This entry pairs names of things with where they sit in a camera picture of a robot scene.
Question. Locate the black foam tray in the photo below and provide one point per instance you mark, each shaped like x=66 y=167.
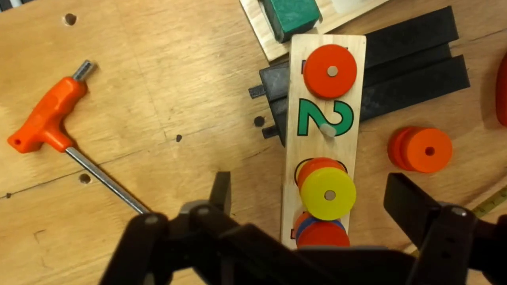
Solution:
x=412 y=74

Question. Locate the green cube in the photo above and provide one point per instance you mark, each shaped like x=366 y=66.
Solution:
x=290 y=17

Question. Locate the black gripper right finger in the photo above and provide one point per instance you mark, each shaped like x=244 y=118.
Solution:
x=453 y=248

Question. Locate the yellow measuring tape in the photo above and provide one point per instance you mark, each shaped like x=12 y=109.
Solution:
x=491 y=200

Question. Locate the wooden number peg board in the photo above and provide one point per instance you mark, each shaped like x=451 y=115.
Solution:
x=345 y=151

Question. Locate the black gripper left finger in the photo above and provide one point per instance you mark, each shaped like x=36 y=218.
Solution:
x=158 y=248

